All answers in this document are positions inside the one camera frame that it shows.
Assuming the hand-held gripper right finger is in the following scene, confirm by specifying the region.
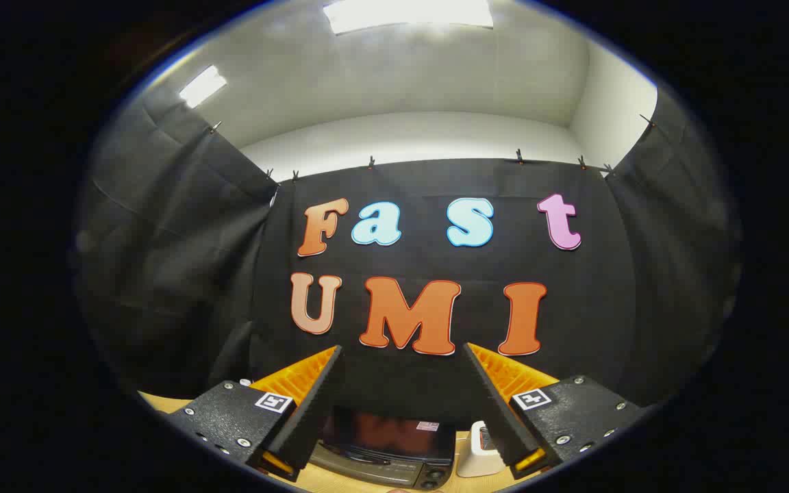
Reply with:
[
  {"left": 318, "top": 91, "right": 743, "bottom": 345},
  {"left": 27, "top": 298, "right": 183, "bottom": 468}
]
[{"left": 463, "top": 342, "right": 649, "bottom": 480}]

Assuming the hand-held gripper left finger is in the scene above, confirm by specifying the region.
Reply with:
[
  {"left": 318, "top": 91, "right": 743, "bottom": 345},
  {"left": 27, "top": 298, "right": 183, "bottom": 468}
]
[{"left": 162, "top": 344, "right": 345, "bottom": 483}]

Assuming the black toaster oven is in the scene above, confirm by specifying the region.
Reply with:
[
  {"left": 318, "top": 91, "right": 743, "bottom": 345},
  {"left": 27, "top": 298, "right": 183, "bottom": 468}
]
[{"left": 309, "top": 405, "right": 457, "bottom": 491}]

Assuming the white bread toaster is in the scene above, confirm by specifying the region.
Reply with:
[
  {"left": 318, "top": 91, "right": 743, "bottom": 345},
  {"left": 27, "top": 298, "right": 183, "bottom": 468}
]
[{"left": 456, "top": 420, "right": 508, "bottom": 478}]

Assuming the small rectangular ceiling light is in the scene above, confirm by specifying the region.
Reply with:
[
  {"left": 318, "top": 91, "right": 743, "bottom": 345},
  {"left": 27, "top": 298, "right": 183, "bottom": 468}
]
[{"left": 179, "top": 65, "right": 227, "bottom": 109}]

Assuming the large rectangular ceiling light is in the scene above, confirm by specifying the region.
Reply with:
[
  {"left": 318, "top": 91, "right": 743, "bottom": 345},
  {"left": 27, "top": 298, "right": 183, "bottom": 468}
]
[{"left": 323, "top": 0, "right": 494, "bottom": 35}]

